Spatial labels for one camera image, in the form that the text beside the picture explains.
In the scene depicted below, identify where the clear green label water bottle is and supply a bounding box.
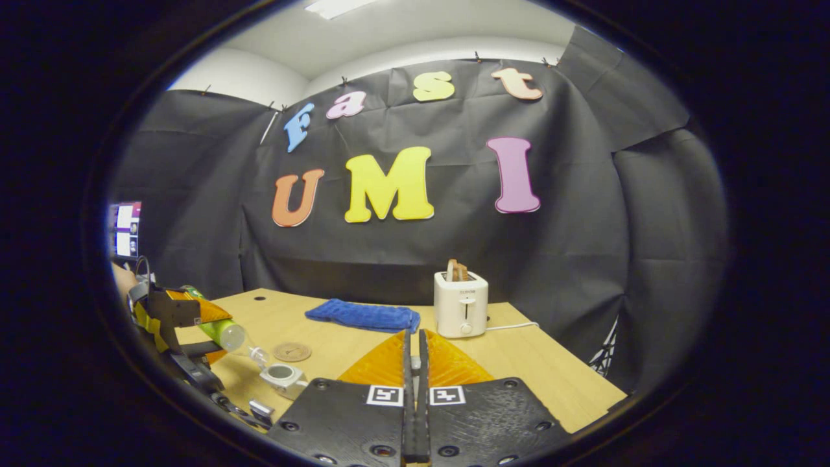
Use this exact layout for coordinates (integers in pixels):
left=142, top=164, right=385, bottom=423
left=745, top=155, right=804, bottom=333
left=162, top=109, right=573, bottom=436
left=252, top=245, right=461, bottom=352
left=182, top=285, right=270, bottom=368

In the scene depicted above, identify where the round cork coaster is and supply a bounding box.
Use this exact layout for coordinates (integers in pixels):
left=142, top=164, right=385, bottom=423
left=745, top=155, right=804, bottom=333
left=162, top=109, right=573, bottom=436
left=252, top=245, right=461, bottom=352
left=272, top=341, right=313, bottom=363

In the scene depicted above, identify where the metal stand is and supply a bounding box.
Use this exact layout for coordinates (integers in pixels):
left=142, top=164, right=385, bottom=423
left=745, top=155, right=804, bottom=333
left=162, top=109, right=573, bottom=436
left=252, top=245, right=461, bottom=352
left=589, top=316, right=619, bottom=379

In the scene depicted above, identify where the white toaster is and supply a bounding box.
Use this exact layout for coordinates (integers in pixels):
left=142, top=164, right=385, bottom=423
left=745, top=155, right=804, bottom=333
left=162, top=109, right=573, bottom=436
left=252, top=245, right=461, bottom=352
left=433, top=270, right=490, bottom=340

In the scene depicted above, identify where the computer monitor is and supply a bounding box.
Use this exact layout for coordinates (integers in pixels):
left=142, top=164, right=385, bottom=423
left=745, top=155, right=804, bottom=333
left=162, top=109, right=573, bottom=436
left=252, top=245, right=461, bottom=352
left=109, top=200, right=143, bottom=261

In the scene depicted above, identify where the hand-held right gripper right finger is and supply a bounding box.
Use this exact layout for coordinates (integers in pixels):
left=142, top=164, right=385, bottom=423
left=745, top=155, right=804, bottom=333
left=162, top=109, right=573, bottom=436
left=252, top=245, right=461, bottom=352
left=418, top=329, right=573, bottom=466

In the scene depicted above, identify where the blue folded towel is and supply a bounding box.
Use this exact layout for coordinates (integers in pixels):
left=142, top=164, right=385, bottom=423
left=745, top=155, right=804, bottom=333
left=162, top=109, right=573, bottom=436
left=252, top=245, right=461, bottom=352
left=304, top=298, right=421, bottom=335

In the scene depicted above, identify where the white teacup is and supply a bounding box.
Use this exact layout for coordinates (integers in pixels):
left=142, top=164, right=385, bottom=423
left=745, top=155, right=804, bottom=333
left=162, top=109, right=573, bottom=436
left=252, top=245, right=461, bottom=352
left=259, top=363, right=310, bottom=400

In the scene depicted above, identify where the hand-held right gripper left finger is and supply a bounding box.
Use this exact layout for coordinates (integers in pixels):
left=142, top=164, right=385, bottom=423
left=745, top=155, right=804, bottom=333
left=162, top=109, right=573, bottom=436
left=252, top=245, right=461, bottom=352
left=268, top=329, right=417, bottom=466

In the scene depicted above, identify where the ceiling light panel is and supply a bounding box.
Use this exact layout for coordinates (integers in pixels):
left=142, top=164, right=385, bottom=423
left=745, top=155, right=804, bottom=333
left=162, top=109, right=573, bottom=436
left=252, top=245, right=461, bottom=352
left=303, top=0, right=380, bottom=20

